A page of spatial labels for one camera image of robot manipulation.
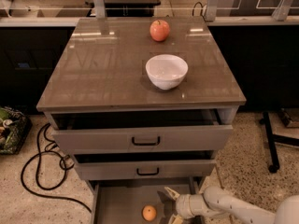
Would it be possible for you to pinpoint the red apple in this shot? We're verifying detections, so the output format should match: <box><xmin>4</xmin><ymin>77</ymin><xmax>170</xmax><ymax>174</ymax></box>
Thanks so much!
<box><xmin>149</xmin><ymin>20</ymin><xmax>170</xmax><ymax>42</ymax></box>

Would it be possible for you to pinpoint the white ceramic bowl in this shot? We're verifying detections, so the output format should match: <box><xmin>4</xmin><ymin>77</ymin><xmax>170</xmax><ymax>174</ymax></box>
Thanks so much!
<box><xmin>146</xmin><ymin>54</ymin><xmax>189</xmax><ymax>91</ymax></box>

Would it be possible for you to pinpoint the middle grey drawer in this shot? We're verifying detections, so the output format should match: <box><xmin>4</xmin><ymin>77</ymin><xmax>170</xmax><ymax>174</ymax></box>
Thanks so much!
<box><xmin>74</xmin><ymin>151</ymin><xmax>216</xmax><ymax>180</ymax></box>

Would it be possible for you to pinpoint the bottom grey drawer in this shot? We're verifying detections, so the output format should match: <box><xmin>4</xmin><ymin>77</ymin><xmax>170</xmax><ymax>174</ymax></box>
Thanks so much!
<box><xmin>91</xmin><ymin>177</ymin><xmax>203</xmax><ymax>224</ymax></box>

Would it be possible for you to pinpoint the black background table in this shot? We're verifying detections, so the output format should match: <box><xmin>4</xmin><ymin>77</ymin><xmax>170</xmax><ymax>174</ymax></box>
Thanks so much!
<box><xmin>92</xmin><ymin>0</ymin><xmax>161</xmax><ymax>18</ymax></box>

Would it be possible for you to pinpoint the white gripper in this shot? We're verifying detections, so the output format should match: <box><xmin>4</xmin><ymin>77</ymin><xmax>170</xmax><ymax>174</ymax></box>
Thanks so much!
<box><xmin>164</xmin><ymin>187</ymin><xmax>193</xmax><ymax>224</ymax></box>

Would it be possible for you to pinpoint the black stand with wheel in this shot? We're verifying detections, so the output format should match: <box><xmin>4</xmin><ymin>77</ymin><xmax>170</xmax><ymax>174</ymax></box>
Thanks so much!
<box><xmin>260</xmin><ymin>112</ymin><xmax>299</xmax><ymax>173</ymax></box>

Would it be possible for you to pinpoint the grey drawer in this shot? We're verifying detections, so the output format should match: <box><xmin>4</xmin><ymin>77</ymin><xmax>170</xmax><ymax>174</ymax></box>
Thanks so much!
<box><xmin>91</xmin><ymin>177</ymin><xmax>203</xmax><ymax>224</ymax></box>
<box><xmin>52</xmin><ymin>121</ymin><xmax>233</xmax><ymax>154</ymax></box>
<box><xmin>74</xmin><ymin>151</ymin><xmax>216</xmax><ymax>180</ymax></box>

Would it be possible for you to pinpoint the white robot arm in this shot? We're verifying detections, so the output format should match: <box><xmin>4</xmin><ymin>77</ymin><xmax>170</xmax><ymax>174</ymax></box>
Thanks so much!
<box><xmin>164</xmin><ymin>186</ymin><xmax>299</xmax><ymax>224</ymax></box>

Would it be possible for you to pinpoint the grey drawer cabinet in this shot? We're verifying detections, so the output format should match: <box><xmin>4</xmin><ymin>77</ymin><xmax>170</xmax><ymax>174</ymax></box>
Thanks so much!
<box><xmin>36</xmin><ymin>15</ymin><xmax>247</xmax><ymax>224</ymax></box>

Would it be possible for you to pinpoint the orange fruit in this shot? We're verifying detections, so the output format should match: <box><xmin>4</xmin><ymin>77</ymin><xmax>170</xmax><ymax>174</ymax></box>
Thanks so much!
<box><xmin>142</xmin><ymin>205</ymin><xmax>157</xmax><ymax>221</ymax></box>

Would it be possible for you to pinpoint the black looped cable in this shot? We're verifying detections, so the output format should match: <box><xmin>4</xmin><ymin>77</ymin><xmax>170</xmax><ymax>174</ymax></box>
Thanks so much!
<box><xmin>192</xmin><ymin>1</ymin><xmax>207</xmax><ymax>21</ymax></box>

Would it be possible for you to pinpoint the top grey drawer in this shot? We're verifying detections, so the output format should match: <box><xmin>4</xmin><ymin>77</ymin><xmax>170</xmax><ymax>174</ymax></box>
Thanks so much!
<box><xmin>52</xmin><ymin>121</ymin><xmax>233</xmax><ymax>154</ymax></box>

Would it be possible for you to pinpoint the basket with green items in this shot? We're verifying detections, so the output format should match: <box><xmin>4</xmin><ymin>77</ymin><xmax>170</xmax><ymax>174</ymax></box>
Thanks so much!
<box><xmin>0</xmin><ymin>106</ymin><xmax>32</xmax><ymax>155</ymax></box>

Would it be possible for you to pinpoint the black floor cable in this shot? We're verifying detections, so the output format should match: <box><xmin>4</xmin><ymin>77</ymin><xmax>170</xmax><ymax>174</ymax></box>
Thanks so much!
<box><xmin>20</xmin><ymin>122</ymin><xmax>93</xmax><ymax>214</ymax></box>

